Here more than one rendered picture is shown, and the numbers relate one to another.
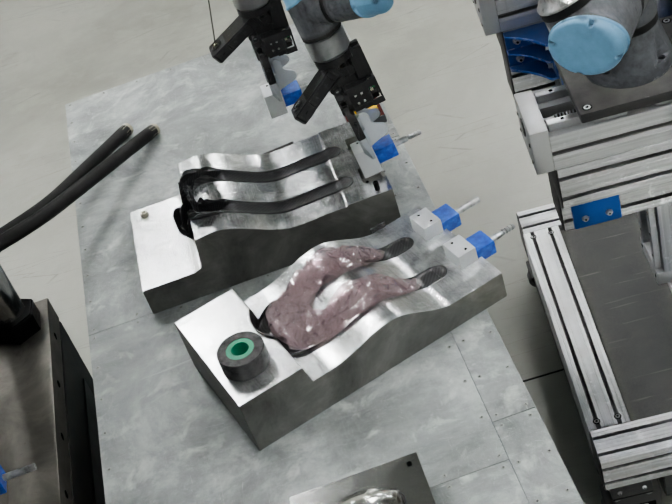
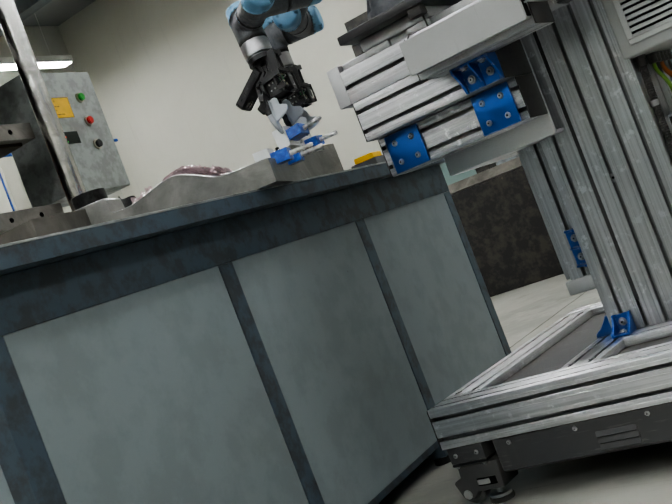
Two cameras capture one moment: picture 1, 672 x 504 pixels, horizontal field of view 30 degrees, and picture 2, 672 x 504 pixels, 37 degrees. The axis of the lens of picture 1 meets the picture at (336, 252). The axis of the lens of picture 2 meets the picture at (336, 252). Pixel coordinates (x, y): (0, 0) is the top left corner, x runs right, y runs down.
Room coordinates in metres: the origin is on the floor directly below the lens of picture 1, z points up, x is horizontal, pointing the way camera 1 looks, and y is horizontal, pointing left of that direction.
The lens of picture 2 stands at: (-0.26, -1.37, 0.60)
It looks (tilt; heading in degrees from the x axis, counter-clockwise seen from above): 0 degrees down; 30
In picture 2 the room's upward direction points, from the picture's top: 21 degrees counter-clockwise
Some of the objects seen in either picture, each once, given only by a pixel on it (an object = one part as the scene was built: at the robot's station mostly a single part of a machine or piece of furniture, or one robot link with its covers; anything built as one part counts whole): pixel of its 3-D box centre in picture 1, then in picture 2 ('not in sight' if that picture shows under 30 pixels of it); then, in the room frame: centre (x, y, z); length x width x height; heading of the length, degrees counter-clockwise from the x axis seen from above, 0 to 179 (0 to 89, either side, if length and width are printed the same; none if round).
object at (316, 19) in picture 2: not in sight; (300, 23); (2.22, -0.11, 1.25); 0.11 x 0.11 x 0.08; 16
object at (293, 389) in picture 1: (340, 309); (185, 198); (1.61, 0.02, 0.85); 0.50 x 0.26 x 0.11; 108
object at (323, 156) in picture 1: (257, 184); not in sight; (1.95, 0.10, 0.92); 0.35 x 0.16 x 0.09; 91
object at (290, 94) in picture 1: (295, 91); (317, 140); (2.21, -0.03, 0.93); 0.13 x 0.05 x 0.05; 92
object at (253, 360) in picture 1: (243, 356); (90, 201); (1.49, 0.20, 0.93); 0.08 x 0.08 x 0.04
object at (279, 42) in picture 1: (266, 27); (292, 89); (2.21, -0.01, 1.09); 0.09 x 0.08 x 0.12; 92
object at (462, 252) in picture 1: (483, 243); (286, 154); (1.64, -0.25, 0.85); 0.13 x 0.05 x 0.05; 108
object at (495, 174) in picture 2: not in sight; (501, 130); (6.60, 0.94, 1.03); 1.54 x 0.94 x 2.06; 177
